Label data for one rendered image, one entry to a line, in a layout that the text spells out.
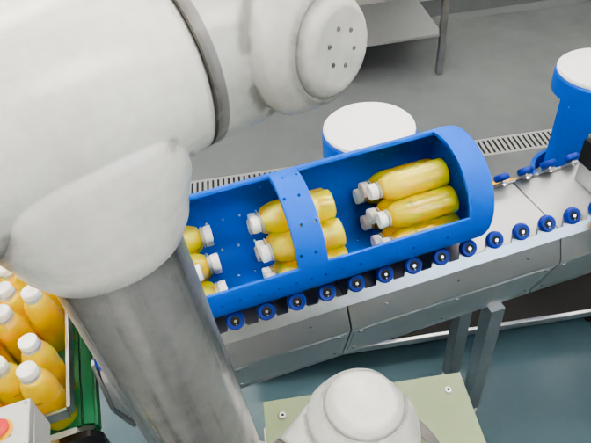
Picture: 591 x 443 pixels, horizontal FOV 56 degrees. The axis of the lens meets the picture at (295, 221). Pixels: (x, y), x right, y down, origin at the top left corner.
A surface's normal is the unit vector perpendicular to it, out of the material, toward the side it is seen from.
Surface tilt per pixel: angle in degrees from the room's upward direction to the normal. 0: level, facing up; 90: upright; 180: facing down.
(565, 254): 70
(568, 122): 89
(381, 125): 0
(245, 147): 0
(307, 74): 94
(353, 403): 6
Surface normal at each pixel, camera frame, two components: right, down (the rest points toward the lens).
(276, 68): 0.05, 0.57
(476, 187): 0.20, 0.11
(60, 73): 0.40, -0.07
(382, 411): -0.04, -0.79
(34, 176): 0.56, 0.48
